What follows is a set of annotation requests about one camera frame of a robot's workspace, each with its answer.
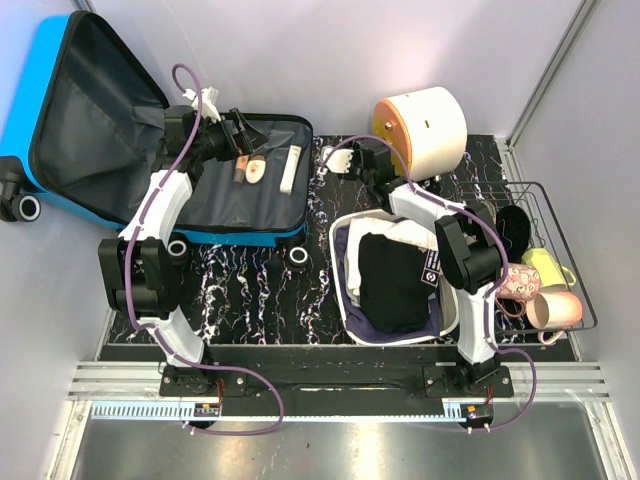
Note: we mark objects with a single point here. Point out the yellow-green mug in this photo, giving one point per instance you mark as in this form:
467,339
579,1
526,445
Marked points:
551,272

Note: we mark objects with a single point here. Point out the aluminium rail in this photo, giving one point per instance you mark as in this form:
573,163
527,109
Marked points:
554,382

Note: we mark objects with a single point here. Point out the pink patterned mug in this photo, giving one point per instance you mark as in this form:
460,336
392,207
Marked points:
522,285

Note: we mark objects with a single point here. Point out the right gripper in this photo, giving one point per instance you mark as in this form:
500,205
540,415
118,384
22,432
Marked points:
351,174

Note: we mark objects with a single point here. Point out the white plastic basin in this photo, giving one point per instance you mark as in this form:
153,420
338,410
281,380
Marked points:
395,280

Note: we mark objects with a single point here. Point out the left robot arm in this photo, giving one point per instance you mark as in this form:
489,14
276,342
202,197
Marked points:
139,268

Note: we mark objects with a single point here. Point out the white rectangular tube box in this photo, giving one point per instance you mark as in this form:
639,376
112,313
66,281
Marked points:
290,168

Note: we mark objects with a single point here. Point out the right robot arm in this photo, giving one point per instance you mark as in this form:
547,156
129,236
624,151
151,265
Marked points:
472,257

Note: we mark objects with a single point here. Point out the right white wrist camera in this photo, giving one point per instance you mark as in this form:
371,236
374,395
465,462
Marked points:
337,161

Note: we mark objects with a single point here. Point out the cream cylindrical drawer box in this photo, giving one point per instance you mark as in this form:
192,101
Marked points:
427,128

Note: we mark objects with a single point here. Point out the blue fish-print suitcase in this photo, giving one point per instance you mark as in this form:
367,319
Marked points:
83,129

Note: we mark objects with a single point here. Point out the detached black white wheel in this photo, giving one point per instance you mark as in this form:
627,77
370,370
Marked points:
297,258

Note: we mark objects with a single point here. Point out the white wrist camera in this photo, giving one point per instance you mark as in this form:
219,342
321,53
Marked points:
337,161
205,101

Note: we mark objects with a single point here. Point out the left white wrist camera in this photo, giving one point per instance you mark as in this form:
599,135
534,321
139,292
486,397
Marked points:
205,101

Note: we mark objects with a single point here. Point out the purple cloth garment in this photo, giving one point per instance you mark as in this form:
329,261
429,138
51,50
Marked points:
380,335

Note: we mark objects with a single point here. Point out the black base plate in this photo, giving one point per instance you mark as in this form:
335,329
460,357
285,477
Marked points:
432,380

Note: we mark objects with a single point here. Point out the black bowl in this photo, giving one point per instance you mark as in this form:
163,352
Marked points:
514,230

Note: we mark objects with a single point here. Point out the black cloth garment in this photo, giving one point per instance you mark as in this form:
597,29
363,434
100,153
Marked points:
398,289

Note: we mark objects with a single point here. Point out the peach gradient mug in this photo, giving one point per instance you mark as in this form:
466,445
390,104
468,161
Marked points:
552,313

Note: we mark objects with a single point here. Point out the black wire dish rack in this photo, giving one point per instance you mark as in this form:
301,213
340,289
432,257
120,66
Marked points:
545,229

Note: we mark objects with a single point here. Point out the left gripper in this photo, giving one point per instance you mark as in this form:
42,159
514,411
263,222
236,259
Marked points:
244,142

